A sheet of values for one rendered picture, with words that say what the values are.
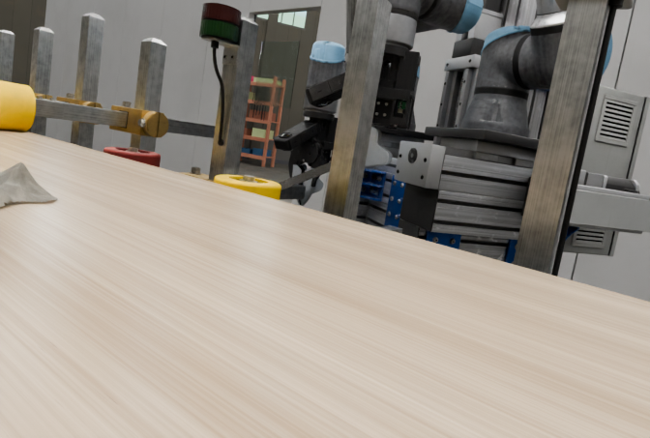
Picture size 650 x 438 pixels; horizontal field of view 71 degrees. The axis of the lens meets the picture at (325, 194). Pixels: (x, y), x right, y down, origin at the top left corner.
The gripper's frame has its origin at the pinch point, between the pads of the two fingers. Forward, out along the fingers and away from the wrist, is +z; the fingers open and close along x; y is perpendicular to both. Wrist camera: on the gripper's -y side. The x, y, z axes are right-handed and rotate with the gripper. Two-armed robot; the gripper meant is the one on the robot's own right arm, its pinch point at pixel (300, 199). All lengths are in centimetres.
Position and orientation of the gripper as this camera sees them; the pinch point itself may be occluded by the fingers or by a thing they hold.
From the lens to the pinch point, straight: 104.5
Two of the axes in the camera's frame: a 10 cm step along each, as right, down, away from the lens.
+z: -1.6, 9.8, 1.2
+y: 5.9, 0.0, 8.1
